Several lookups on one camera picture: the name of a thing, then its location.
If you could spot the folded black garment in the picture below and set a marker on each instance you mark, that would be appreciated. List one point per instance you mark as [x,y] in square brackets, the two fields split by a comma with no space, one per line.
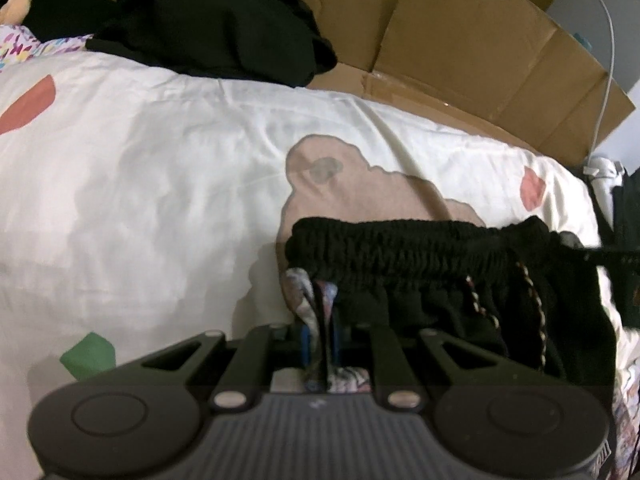
[627,220]

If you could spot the white garment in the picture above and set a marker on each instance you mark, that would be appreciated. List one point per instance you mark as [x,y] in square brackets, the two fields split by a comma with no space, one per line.
[602,180]

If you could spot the cream bear print blanket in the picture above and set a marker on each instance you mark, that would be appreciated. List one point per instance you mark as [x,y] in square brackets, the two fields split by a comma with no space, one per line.
[150,185]

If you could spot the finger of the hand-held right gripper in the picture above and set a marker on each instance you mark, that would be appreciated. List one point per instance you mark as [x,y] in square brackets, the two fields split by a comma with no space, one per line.
[615,255]

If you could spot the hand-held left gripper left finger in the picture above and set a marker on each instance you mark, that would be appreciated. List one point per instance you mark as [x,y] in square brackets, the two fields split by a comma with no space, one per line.
[306,355]

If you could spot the floral print cloth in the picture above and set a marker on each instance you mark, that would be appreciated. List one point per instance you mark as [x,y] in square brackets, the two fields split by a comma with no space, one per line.
[20,45]

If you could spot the teddy bear in blue shirt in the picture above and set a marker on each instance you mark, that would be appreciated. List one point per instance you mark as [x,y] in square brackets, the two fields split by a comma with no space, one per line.
[15,7]

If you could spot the crumpled black garment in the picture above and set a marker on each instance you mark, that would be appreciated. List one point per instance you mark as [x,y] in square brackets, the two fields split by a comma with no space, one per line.
[210,25]

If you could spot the black shorts with bear-print trim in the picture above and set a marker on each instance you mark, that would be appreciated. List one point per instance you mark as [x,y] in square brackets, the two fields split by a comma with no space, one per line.
[440,310]

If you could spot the flat cardboard sheet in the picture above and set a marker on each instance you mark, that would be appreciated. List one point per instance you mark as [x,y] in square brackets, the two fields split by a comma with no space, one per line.
[450,60]

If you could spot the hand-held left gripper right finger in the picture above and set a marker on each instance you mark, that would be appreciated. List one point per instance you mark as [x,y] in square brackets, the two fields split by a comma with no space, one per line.
[336,347]

